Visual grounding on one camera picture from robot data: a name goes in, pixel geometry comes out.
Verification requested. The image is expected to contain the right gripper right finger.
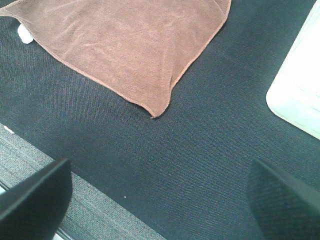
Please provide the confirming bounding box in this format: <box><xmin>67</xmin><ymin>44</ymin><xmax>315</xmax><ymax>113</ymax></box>
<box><xmin>247</xmin><ymin>159</ymin><xmax>320</xmax><ymax>240</ymax></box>

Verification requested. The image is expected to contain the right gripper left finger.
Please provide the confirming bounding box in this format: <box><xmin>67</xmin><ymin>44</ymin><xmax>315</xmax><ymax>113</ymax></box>
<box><xmin>0</xmin><ymin>158</ymin><xmax>73</xmax><ymax>240</ymax></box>

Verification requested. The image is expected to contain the brown towel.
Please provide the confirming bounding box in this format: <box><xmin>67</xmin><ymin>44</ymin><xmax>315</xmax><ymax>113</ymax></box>
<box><xmin>0</xmin><ymin>0</ymin><xmax>232</xmax><ymax>118</ymax></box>

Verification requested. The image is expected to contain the white towel label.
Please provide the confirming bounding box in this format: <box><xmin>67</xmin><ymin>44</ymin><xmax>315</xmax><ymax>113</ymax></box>
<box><xmin>17</xmin><ymin>24</ymin><xmax>34</xmax><ymax>44</ymax></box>

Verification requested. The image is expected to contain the black table cloth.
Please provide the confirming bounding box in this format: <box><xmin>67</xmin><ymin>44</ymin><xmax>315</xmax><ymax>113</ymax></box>
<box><xmin>0</xmin><ymin>0</ymin><xmax>320</xmax><ymax>240</ymax></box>

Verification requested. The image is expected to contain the white plastic basket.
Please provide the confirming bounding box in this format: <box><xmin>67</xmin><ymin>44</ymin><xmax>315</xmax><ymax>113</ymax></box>
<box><xmin>265</xmin><ymin>1</ymin><xmax>320</xmax><ymax>139</ymax></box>

